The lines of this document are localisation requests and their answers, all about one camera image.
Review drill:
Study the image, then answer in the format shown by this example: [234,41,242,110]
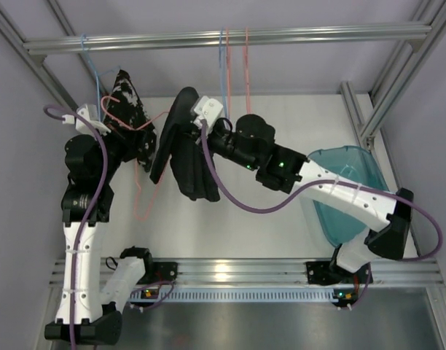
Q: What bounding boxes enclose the black trousers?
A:
[149,87,220,203]

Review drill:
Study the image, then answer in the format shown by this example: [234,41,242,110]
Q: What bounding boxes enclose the pink wire hanger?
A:
[100,95,173,221]
[225,28,231,117]

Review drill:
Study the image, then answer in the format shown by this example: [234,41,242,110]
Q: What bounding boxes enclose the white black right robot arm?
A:
[194,114,413,283]

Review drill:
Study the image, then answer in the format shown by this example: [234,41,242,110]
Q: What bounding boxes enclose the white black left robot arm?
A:
[44,133,153,346]

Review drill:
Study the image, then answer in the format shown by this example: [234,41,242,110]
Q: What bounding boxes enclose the black white patterned garment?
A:
[104,69,157,173]

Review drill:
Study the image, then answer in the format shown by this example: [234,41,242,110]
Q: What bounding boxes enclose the teal plastic bin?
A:
[308,146,388,247]

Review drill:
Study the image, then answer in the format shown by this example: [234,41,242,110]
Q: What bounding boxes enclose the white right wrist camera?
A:
[191,96,224,131]

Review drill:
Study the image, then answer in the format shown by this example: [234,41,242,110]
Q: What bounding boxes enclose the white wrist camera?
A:
[191,96,224,131]
[62,104,110,136]

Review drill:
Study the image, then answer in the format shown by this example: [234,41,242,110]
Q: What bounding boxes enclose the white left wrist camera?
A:
[62,104,110,136]

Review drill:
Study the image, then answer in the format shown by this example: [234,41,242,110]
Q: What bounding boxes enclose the blue empty wire hanger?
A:
[218,28,230,118]

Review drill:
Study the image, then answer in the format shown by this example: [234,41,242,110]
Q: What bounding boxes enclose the pink empty wire hanger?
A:
[225,28,231,117]

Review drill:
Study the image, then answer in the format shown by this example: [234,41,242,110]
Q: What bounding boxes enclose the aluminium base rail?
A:
[50,257,445,289]

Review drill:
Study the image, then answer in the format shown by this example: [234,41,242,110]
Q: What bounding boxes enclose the perforated grey cable duct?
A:
[129,288,355,303]

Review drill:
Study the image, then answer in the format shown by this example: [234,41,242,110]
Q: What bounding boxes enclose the aluminium frame post left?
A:
[0,3,78,109]

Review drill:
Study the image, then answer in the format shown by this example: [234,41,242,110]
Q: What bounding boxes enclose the aluminium frame post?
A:
[340,1,446,151]
[0,3,78,109]

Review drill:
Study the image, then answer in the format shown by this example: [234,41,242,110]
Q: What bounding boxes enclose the aluminium hanging rail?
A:
[23,22,431,55]

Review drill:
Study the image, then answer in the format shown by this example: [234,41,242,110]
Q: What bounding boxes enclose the aluminium frame post right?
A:
[340,1,446,151]

